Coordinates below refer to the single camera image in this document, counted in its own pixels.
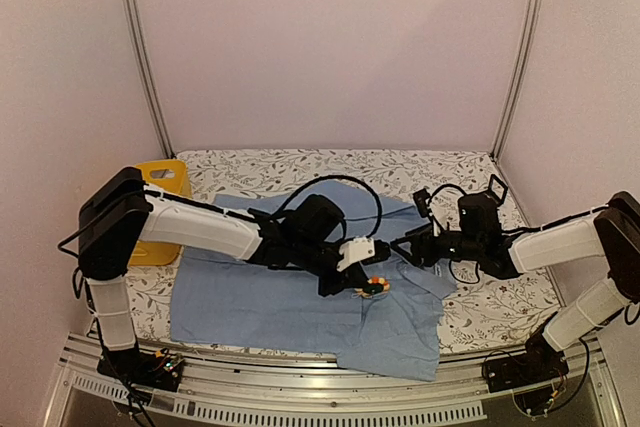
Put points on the left aluminium frame post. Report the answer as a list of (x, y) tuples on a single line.
[(143, 63)]

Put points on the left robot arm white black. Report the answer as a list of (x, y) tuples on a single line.
[(127, 210)]

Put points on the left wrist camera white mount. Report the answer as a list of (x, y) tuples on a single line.
[(362, 250)]

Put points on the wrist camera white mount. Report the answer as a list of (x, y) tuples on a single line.
[(362, 250), (422, 200)]

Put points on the right aluminium frame post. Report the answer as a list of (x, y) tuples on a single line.
[(532, 13)]

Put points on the black display box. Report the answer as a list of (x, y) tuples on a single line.
[(497, 189)]

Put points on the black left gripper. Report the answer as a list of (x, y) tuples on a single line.
[(354, 276)]

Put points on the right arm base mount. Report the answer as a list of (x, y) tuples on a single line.
[(536, 377)]

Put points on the floral white tablecloth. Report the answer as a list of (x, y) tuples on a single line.
[(374, 188)]

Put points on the yellow orange plush flower brooch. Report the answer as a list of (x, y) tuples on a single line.
[(377, 286)]

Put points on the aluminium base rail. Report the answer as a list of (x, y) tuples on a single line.
[(246, 387)]

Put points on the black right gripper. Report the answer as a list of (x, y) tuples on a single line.
[(421, 238)]

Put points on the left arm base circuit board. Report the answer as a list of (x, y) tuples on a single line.
[(161, 370)]

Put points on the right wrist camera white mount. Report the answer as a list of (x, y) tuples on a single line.
[(422, 200)]

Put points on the light blue shirt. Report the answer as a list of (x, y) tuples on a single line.
[(217, 299)]

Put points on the aluminium frame post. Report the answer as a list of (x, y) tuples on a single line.
[(532, 13), (143, 63)]

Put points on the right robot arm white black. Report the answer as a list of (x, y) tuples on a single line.
[(610, 231)]

